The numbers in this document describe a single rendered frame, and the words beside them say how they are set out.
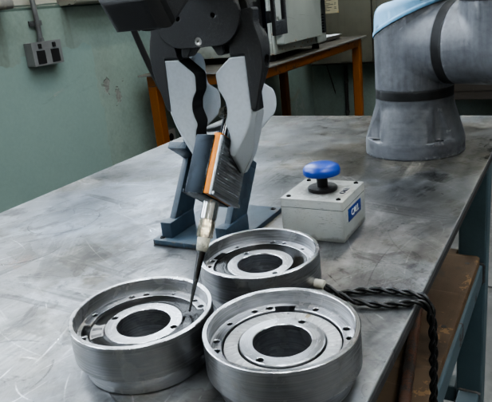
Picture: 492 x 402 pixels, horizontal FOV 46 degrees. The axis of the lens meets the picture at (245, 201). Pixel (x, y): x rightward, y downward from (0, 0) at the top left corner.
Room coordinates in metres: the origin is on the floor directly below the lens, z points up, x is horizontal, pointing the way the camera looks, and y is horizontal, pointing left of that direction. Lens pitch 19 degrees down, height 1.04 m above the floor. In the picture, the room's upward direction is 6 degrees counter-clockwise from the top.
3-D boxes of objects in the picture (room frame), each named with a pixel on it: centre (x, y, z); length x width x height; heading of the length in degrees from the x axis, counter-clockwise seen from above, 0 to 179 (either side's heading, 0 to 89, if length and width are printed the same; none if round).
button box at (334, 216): (0.60, -0.09, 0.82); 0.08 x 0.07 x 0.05; 149
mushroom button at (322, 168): (0.60, -0.08, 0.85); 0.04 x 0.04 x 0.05
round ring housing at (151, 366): (0.38, 0.08, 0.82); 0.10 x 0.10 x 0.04
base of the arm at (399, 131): (0.89, -0.28, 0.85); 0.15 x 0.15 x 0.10
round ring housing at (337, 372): (0.34, -0.01, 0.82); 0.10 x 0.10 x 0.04
